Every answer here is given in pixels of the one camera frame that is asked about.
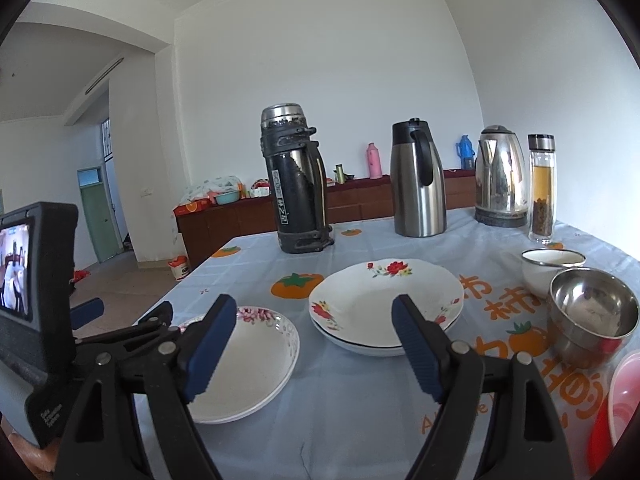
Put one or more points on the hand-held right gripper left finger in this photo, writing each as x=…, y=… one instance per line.
x=212, y=350

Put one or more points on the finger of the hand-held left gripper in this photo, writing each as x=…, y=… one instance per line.
x=150, y=324
x=89, y=312

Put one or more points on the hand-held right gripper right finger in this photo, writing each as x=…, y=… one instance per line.
x=415, y=350

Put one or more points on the pink floral white plate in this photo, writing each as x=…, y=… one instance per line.
x=250, y=375

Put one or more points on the red floral white plate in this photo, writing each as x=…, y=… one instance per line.
x=360, y=349
x=370, y=300

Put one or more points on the white enamel bowl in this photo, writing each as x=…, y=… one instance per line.
x=537, y=275

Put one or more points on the stainless steel bowl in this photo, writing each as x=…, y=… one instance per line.
x=590, y=305

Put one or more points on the pink plastic bowl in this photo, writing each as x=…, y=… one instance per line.
x=627, y=400

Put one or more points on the red item on floor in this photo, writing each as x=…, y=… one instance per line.
x=82, y=275

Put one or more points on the white plastic bucket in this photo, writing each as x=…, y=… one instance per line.
x=179, y=267

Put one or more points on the green door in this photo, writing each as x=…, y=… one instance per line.
x=100, y=220

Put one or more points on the light blue printed tablecloth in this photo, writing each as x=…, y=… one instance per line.
x=350, y=410

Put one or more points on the orange printed box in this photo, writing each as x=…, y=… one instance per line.
x=192, y=207

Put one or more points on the dark wooden sideboard cabinet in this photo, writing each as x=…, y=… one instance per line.
x=240, y=220

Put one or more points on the teal plastic basin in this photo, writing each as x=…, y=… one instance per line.
x=226, y=198

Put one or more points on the patterned mesh food cover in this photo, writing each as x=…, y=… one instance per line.
x=210, y=186

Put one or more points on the red and white packet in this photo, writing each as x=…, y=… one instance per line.
x=259, y=189

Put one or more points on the black worn thermos flask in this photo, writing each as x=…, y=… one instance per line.
x=292, y=185

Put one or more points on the glass tea bottle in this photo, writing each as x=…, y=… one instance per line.
x=542, y=210

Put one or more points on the small green bottle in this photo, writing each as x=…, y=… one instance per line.
x=339, y=174

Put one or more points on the pink thermos bottle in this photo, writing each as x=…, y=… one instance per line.
x=374, y=162

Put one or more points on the stainless steel electric kettle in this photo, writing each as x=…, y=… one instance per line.
x=500, y=175

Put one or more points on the ceiling tube lamp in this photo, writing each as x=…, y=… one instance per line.
x=102, y=76

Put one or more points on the blue thermos bottle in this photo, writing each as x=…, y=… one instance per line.
x=465, y=152

